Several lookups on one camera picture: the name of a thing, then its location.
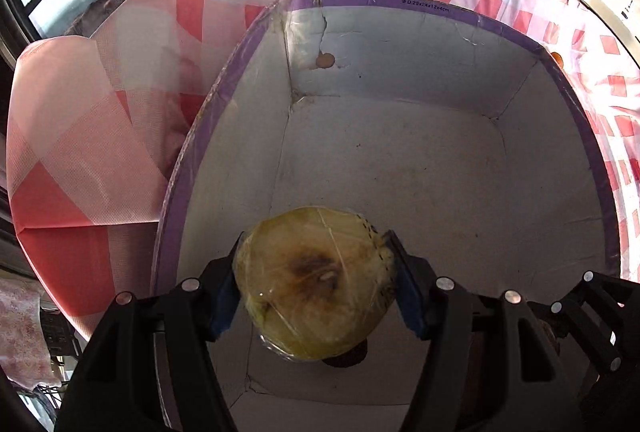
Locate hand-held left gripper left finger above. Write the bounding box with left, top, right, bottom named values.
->
left=54, top=239, right=246, bottom=432

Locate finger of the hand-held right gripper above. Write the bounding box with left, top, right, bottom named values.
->
left=525, top=269, right=640, bottom=375

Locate yellow apple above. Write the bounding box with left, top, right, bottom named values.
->
left=234, top=206, right=401, bottom=361

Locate red checkered tablecloth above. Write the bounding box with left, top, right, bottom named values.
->
left=6, top=0, right=640, bottom=338

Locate white box with purple rim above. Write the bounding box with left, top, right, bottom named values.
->
left=150, top=0, right=623, bottom=432

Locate floral cloth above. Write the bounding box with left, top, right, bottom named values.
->
left=0, top=279, right=63, bottom=388

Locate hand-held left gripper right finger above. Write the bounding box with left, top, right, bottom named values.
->
left=385, top=229, right=583, bottom=432

